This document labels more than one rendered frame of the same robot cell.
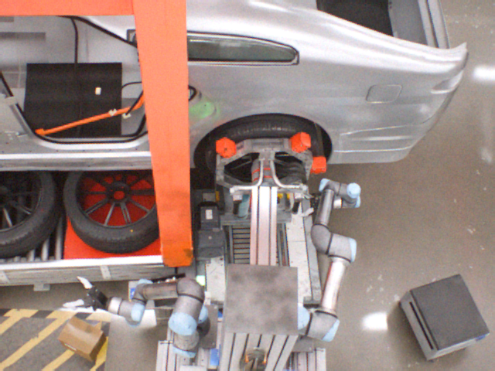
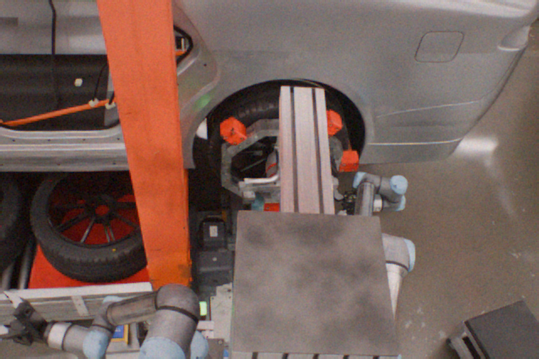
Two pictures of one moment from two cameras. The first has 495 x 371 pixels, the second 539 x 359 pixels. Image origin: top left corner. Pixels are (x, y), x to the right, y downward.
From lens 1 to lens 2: 1.54 m
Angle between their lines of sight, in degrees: 9
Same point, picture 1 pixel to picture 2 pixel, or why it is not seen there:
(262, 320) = (316, 323)
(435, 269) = (483, 299)
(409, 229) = (446, 254)
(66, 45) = (42, 33)
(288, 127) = not seen: hidden behind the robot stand
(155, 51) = not seen: outside the picture
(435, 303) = (498, 337)
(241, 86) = (253, 29)
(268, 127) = not seen: hidden behind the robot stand
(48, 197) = (10, 211)
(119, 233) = (98, 253)
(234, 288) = (253, 258)
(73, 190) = (43, 202)
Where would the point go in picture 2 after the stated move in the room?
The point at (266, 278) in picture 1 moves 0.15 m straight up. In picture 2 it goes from (317, 238) to (333, 184)
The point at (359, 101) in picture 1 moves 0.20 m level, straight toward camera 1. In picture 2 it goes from (406, 61) to (397, 93)
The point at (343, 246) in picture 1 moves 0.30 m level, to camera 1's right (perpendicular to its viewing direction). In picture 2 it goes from (397, 249) to (480, 259)
